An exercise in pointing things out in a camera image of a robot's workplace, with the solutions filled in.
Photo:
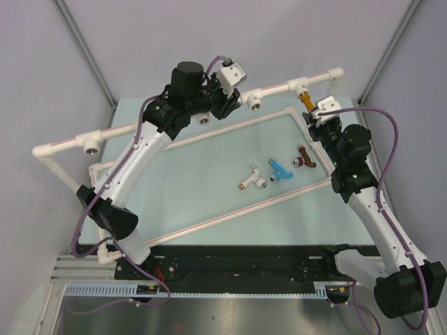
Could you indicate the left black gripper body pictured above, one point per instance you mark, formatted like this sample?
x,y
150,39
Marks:
x,y
212,98

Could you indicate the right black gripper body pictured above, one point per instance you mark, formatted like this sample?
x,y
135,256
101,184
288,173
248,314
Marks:
x,y
327,134

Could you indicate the orange water faucet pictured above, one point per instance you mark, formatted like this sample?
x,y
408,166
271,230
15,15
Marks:
x,y
306,100

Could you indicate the white PVC pipe frame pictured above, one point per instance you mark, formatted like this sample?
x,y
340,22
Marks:
x,y
93,238

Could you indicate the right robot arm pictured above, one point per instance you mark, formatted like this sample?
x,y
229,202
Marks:
x,y
407,282

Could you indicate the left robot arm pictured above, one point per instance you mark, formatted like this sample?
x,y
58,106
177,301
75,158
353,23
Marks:
x,y
193,90

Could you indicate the brown water faucet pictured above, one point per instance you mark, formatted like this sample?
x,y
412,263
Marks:
x,y
303,159

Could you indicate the blue water faucet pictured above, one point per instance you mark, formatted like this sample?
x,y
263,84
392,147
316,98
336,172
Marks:
x,y
279,172

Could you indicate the white water faucet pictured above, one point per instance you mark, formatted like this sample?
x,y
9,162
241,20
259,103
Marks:
x,y
254,178

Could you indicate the light blue table mat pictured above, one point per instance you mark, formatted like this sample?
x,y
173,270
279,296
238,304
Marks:
x,y
199,182

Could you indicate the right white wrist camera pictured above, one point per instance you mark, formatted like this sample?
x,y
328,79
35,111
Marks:
x,y
324,109

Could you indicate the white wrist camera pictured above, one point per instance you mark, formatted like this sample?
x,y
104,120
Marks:
x,y
230,77
324,109

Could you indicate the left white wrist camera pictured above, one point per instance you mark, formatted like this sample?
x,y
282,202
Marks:
x,y
230,77

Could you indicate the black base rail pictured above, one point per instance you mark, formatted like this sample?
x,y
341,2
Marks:
x,y
236,269

